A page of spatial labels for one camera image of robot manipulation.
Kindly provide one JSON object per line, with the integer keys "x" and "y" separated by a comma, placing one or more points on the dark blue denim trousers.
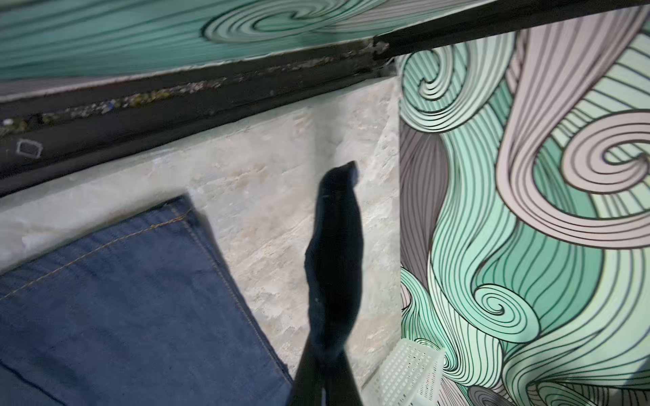
{"x": 143, "y": 312}

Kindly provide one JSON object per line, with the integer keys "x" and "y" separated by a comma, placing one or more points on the white perforated plastic basket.
{"x": 410, "y": 375}

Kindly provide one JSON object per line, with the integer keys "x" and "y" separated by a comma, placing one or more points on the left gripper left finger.
{"x": 308, "y": 388}

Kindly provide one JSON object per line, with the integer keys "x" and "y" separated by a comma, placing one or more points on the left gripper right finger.
{"x": 340, "y": 385}

